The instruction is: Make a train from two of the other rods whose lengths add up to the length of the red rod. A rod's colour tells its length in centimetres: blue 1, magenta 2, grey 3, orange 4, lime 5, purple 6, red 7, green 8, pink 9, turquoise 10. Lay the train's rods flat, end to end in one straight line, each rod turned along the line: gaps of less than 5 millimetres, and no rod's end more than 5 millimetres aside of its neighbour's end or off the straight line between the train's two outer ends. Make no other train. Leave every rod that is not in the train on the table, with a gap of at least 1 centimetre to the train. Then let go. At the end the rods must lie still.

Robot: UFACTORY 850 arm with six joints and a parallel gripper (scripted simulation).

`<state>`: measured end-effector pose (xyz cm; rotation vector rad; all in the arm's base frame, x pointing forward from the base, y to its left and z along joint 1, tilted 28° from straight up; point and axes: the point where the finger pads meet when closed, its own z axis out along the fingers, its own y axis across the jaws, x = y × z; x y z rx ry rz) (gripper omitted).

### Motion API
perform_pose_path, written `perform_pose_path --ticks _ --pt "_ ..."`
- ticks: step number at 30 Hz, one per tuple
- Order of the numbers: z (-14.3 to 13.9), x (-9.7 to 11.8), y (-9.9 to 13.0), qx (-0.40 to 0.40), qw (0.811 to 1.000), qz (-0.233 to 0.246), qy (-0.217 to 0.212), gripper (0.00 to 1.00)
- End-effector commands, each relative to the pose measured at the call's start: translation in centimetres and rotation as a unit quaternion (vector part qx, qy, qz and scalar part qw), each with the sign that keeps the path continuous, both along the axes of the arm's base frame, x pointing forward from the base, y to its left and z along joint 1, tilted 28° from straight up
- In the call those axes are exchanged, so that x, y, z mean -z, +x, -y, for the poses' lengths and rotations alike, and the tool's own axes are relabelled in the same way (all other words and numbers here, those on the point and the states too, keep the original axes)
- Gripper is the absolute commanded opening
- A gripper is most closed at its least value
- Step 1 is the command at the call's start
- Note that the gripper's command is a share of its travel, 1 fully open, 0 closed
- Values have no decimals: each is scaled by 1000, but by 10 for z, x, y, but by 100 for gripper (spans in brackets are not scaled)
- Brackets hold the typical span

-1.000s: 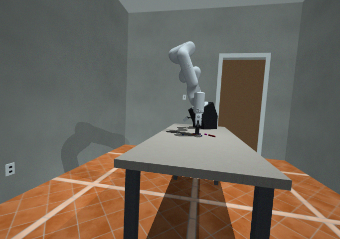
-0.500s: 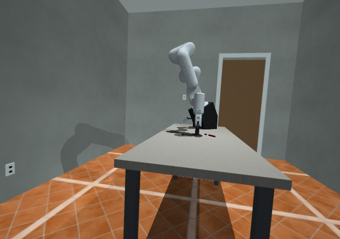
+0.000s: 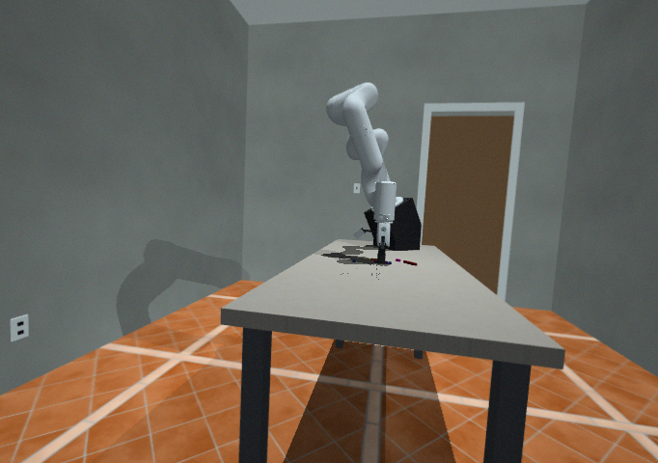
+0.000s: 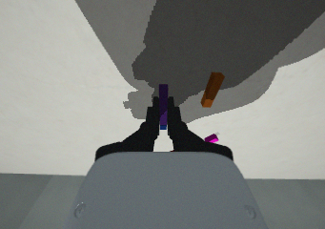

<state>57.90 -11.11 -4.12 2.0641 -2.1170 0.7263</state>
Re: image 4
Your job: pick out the purple rod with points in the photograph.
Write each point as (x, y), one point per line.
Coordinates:
(163, 103)

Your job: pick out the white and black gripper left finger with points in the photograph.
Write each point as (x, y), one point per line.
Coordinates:
(140, 140)

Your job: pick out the brown flat bar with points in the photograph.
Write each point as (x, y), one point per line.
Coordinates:
(212, 88)

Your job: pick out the magenta block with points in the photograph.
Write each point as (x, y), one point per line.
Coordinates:
(211, 138)

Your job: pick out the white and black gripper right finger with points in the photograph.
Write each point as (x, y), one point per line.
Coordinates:
(185, 140)

